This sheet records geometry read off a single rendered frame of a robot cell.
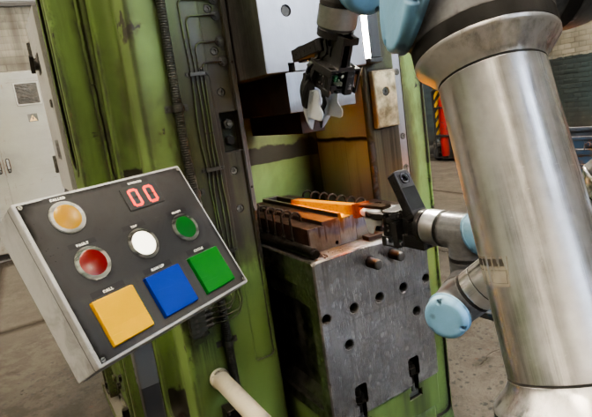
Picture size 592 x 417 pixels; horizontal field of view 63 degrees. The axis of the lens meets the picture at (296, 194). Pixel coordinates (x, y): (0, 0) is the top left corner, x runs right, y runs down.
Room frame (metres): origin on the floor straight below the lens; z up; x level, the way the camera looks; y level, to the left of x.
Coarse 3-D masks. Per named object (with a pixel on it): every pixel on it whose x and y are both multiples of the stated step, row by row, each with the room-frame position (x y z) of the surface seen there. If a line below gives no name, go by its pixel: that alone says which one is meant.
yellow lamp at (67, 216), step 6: (60, 210) 0.76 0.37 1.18; (66, 210) 0.77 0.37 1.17; (72, 210) 0.77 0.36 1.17; (54, 216) 0.75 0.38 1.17; (60, 216) 0.75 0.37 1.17; (66, 216) 0.76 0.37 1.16; (72, 216) 0.77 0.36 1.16; (78, 216) 0.77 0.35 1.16; (60, 222) 0.75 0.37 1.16; (66, 222) 0.75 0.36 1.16; (72, 222) 0.76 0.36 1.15; (78, 222) 0.77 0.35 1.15; (72, 228) 0.75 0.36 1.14
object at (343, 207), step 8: (296, 200) 1.42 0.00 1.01; (304, 200) 1.40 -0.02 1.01; (312, 200) 1.37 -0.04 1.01; (320, 200) 1.35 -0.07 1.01; (320, 208) 1.31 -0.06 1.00; (328, 208) 1.28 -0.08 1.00; (336, 208) 1.25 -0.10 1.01; (344, 208) 1.21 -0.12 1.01; (352, 208) 1.17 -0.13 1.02; (360, 208) 1.17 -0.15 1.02; (376, 208) 1.10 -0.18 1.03; (384, 208) 1.09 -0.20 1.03; (360, 216) 1.16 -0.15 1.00
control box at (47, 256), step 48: (96, 192) 0.83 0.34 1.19; (144, 192) 0.89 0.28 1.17; (192, 192) 0.97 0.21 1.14; (48, 240) 0.72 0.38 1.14; (96, 240) 0.77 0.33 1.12; (192, 240) 0.89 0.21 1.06; (48, 288) 0.69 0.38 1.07; (96, 288) 0.72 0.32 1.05; (144, 288) 0.77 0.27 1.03; (96, 336) 0.67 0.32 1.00; (144, 336) 0.71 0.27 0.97
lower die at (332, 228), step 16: (288, 208) 1.42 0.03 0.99; (304, 208) 1.36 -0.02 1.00; (272, 224) 1.33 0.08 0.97; (288, 224) 1.26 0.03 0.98; (304, 224) 1.24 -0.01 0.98; (320, 224) 1.20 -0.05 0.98; (336, 224) 1.22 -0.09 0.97; (352, 224) 1.24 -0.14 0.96; (304, 240) 1.19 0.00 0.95; (320, 240) 1.19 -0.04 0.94; (336, 240) 1.21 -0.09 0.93; (352, 240) 1.24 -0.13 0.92
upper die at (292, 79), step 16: (256, 80) 1.30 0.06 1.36; (272, 80) 1.23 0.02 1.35; (288, 80) 1.18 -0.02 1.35; (240, 96) 1.39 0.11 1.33; (256, 96) 1.31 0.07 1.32; (272, 96) 1.24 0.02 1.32; (288, 96) 1.17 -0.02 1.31; (352, 96) 1.27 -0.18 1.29; (256, 112) 1.32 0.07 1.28; (272, 112) 1.25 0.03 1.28; (288, 112) 1.18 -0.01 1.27
